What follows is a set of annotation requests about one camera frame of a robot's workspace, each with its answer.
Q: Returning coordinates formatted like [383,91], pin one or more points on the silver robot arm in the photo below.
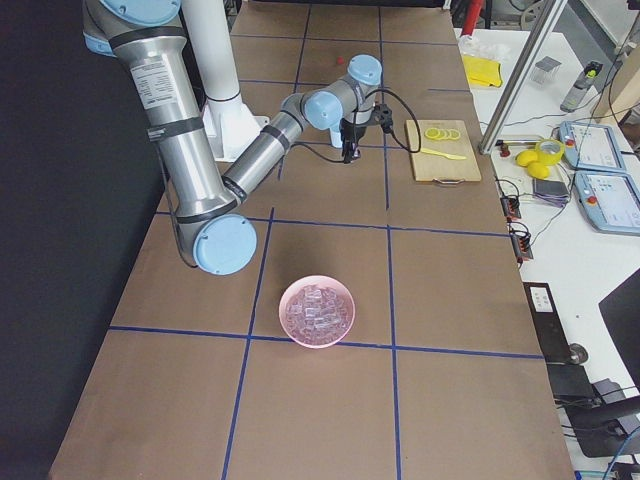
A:
[150,38]

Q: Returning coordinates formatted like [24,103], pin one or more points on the aluminium frame post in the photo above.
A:
[544,25]

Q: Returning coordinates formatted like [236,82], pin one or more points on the teach pendant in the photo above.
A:
[610,201]
[590,146]

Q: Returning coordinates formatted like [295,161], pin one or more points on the purple notebook stack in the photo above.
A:
[551,191]

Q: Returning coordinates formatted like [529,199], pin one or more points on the upper teach pendant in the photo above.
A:
[590,146]

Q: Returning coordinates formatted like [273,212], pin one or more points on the yellow plastic knife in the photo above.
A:
[449,156]

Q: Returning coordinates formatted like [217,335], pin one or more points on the lower teach pendant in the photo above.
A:
[610,201]

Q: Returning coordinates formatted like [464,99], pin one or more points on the whole yellow lemon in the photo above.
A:
[538,170]
[526,157]

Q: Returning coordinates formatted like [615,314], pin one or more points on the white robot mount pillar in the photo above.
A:
[230,126]

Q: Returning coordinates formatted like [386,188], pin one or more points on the yellow cloth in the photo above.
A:
[481,71]

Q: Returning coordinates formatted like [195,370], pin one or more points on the grey handheld device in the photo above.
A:
[580,87]

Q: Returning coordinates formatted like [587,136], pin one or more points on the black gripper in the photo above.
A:
[348,134]

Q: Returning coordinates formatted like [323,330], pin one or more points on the whole yellow lemon lower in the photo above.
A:
[538,170]

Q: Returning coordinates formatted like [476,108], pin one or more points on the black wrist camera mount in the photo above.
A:
[382,116]

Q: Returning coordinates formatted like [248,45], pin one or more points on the pink bowl of ice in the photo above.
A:
[316,311]

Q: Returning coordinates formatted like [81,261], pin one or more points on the light blue plastic cup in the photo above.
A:
[336,138]

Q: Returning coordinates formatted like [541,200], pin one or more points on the whole yellow lemon upper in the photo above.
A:
[526,157]

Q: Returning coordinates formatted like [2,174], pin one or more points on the yellow tape roll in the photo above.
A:
[549,151]

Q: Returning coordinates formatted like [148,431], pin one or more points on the wooden cutting board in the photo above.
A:
[429,168]

